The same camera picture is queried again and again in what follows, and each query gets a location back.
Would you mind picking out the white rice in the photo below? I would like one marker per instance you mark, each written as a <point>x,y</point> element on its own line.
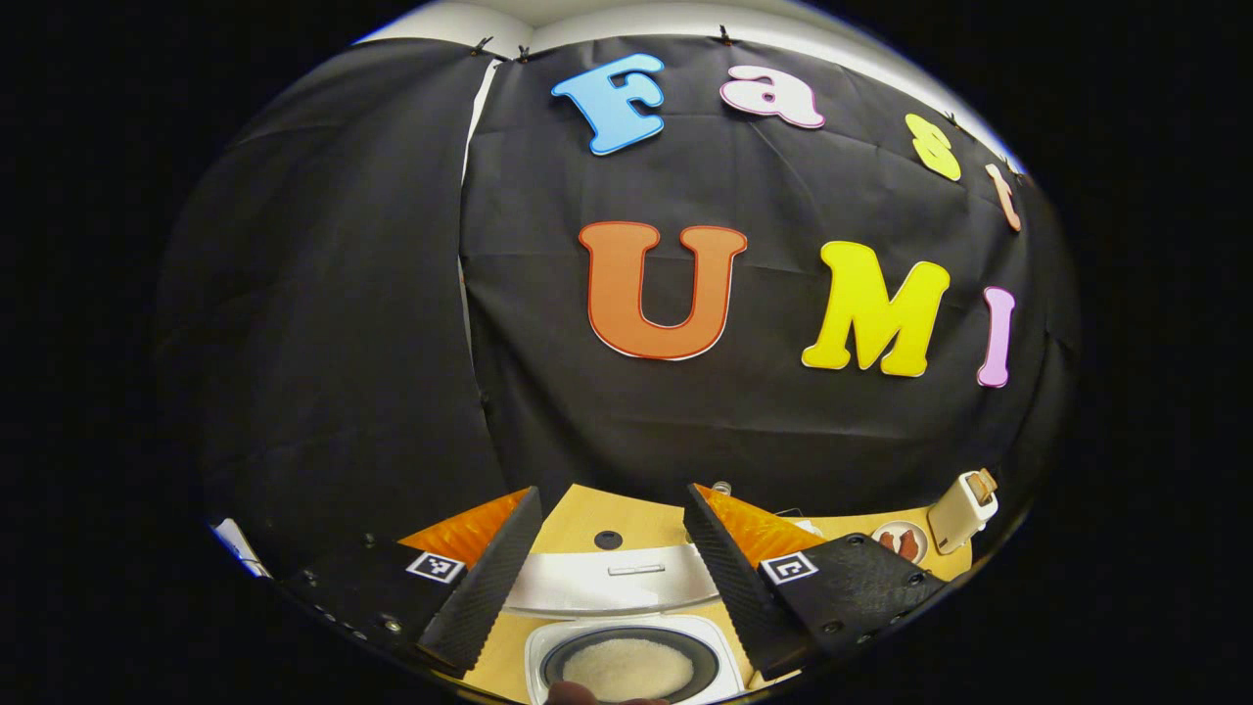
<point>626,668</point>

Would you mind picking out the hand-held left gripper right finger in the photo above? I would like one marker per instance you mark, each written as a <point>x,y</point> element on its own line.
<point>734,578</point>

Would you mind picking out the toasted bread slice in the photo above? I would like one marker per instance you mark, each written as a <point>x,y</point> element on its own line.
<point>983,481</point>

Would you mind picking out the round white plate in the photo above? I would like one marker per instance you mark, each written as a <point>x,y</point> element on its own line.
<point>879,534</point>

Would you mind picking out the black round table grommet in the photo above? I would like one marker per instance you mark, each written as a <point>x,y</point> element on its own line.
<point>608,540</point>

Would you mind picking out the brown fried meat piece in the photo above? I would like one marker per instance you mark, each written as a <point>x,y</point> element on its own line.
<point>911,545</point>
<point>890,544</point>

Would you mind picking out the white toaster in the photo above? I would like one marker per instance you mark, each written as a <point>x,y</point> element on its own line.
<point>959,519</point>

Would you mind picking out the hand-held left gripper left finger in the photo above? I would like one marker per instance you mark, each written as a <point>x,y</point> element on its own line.
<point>489,578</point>

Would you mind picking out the black backdrop cloth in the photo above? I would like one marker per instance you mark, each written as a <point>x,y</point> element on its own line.
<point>323,294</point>

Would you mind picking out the white rice cooker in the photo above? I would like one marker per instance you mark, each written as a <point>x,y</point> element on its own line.
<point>607,592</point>

